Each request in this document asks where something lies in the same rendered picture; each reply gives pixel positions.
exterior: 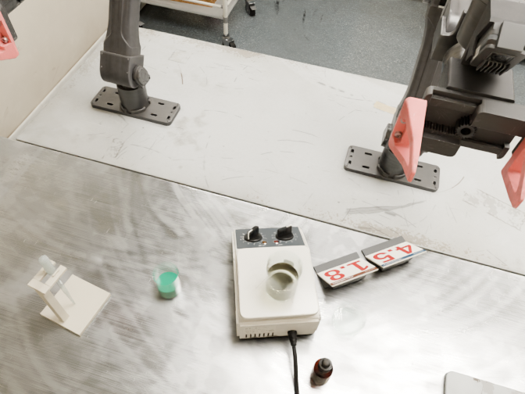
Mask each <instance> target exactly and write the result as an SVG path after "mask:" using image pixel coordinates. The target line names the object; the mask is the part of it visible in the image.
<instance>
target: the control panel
mask: <svg viewBox="0 0 525 394"><path fill-rule="evenodd" d="M279 228H281V227H270V228H259V233H260V234H261V235H262V240H260V241H259V242H247V241H245V239H244V236H245V235H246V234H247V232H248V231H249V230H250V229H235V234H236V244H237V249H247V248H263V247H279V246H295V245H305V243H304V241H303V239H302V235H301V233H300V230H299V228H298V227H292V234H293V235H294V237H293V239H291V240H288V241H281V240H279V239H277V238H276V233H277V229H279ZM275 240H277V241H278V242H277V243H276V242H273V241H275ZM263 241H266V243H263Z"/></svg>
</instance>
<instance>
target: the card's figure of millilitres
mask: <svg viewBox="0 0 525 394"><path fill-rule="evenodd" d="M370 268H373V266H372V265H370V264H368V263H367V262H365V261H364V260H356V261H354V262H351V263H348V264H345V265H343V266H341V267H337V268H334V269H332V270H329V271H326V272H323V273H322V274H321V275H322V276H323V277H325V278H326V279H327V280H328V281H329V282H331V283H332V282H335V281H338V280H341V279H343V278H346V277H349V276H352V275H353V274H357V273H359V272H362V271H365V270H368V269H370Z"/></svg>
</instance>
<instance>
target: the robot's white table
mask: <svg viewBox="0 0 525 394"><path fill-rule="evenodd" d="M139 38H140V45H141V55H144V56H145V57H144V68H145V69H146V70H147V71H148V74H149V75H150V78H151V79H150V80H149V82H148V83H147V84H146V89H147V93H148V96H151V97H154V98H158V99H163V100H167V101H171V102H176V103H179V104H180V111H179V113H178V114H177V116H176V118H175V119H174V121H173V122H172V124H171V125H169V126H164V125H161V124H155V123H152V122H148V121H145V120H139V119H136V118H133V117H129V116H124V115H120V114H117V113H111V112H108V111H105V110H101V109H96V108H93V107H92V106H91V100H92V99H93V98H94V97H95V96H96V95H97V94H98V92H99V91H100V90H101V88H102V87H104V86H109V87H112V88H117V87H116V84H113V83H109V82H106V81H104V80H103V79H102V78H101V76H100V71H99V67H100V51H101V50H103V42H104V41H103V42H102V43H101V44H100V45H99V46H98V47H97V48H96V49H95V50H94V51H93V53H92V54H91V55H90V56H89V57H88V58H87V59H86V61H85V62H84V63H83V64H82V65H81V66H80V68H79V69H78V70H77V71H76V72H75V73H74V74H73V75H72V77H71V78H70V79H69V80H68V81H67V82H66V83H65V84H64V85H63V86H62V87H61V88H60V89H59V90H58V92H57V93H56V94H55V95H54V96H53V97H52V99H51V100H50V101H49V102H48V103H47V104H46V105H45V107H44V108H43V109H42V110H41V111H40V112H39V113H38V114H37V116H36V117H35V118H34V119H33V120H32V121H31V122H30V123H29V124H28V125H27V126H26V127H25V128H24V129H23V131H22V132H21V133H20V134H19V135H18V136H17V137H16V140H17V141H21V142H24V143H27V144H31V145H36V146H39V147H42V148H46V149H51V150H54V151H57V152H62V153H65V154H68V155H71V156H77V157H80V158H83V159H89V160H91V161H95V162H98V163H103V164H106V165H110V166H113V167H118V168H121V169H125V170H129V171H133V172H136V173H139V174H144V175H148V176H150V177H156V178H159V179H162V180H165V181H171V182H173V183H177V184H182V185H185V186H188V187H192V188H197V189H200V190H203V191H207V192H211V193H215V194H218V195H223V196H226V197H230V198H232V199H238V200H241V201H244V202H250V203H253V204H256V205H259V206H265V207H267V208H271V209H274V210H279V211H282V212H285V213H290V214H294V215H297V216H300V217H305V218H309V219H311V220H317V221H320V222H323V223H326V224H332V225H334V226H338V227H343V228H346V229H349V230H353V231H357V232H361V233H364V234H368V235H372V236H376V237H379V238H384V239H387V240H390V239H393V238H397V237H399V236H402V237H403V238H404V239H405V241H406V242H408V243H410V244H413V245H415V246H417V247H420V248H421V249H425V250H428V251H431V252H435V253H440V254H443V255H446V256H451V257H455V258H458V259H461V260H466V261H470V262H473V263H478V264H481V265H484V266H487V267H493V268H496V269H499V270H504V271H508V272H510V273H514V274H519V275H522V276H525V199H524V201H523V202H522V203H521V204H520V205H519V206H518V208H513V207H512V204H511V202H510V201H509V197H508V194H507V191H506V189H505V184H504V181H503V179H502V174H501V170H502V168H503V167H504V166H505V165H506V163H507V162H508V161H509V159H510V157H511V156H512V150H513V149H514V148H515V146H516V145H517V143H518V142H519V140H520V139H521V137H517V136H515V138H514V139H513V140H512V141H511V143H510V150H509V151H508V152H507V153H506V155H505V156H504V157H503V158H502V159H496V154H493V153H489V152H483V151H480V150H476V149H470V148H466V147H462V146H460V148H459V150H458V152H457V153H456V154H455V156H453V157H448V156H442V155H438V154H435V153H431V152H428V153H423V155H422V156H419V160H418V161H420V162H424V163H429V164H434V165H437V166H439V167H440V181H439V189H438V190H437V191H436V192H429V191H425V190H422V189H418V188H413V187H409V186H406V185H403V184H397V183H394V182H390V181H385V180H381V179H378V178H375V177H369V176H366V175H362V174H357V173H353V172H349V171H347V170H345V169H344V165H345V159H346V156H347V152H348V147H349V146H350V145H355V146H358V147H362V148H365V149H372V150H375V151H378V152H382V151H383V149H384V147H383V146H380V145H381V141H382V137H383V133H384V129H385V127H386V126H387V125H388V123H390V124H391V122H392V119H393V116H394V114H395V111H396V109H397V106H398V104H399V103H400V101H401V100H402V97H403V95H404V94H405V91H406V89H407V87H408V86H407V85H404V84H396V83H393V82H389V81H382V80H379V79H375V78H371V77H364V76H361V75H356V74H351V73H346V72H343V71H339V70H332V69H328V68H325V67H321V66H314V65H310V64H307V63H300V62H296V61H292V60H289V59H282V58H278V57H275V56H268V55H264V54H260V53H257V52H250V51H246V50H242V49H239V48H232V47H228V46H224V45H218V44H214V43H210V42H206V41H199V40H196V39H192V38H186V37H181V36H178V35H174V34H168V33H163V32H160V31H156V30H149V29H145V28H141V27H139Z"/></svg>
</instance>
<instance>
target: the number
mask: <svg viewBox="0 0 525 394"><path fill-rule="evenodd" d="M420 250H422V249H419V248H417V247H415V246H414V245H410V244H409V243H405V244H402V245H398V246H396V247H394V248H391V249H387V250H385V251H383V252H380V253H377V254H374V255H372V256H369V257H370V258H371V259H373V260H376V261H377V262H378V263H380V264H384V263H387V262H390V261H392V260H396V259H398V258H401V257H403V256H407V255H409V254H411V253H415V252H417V251H420Z"/></svg>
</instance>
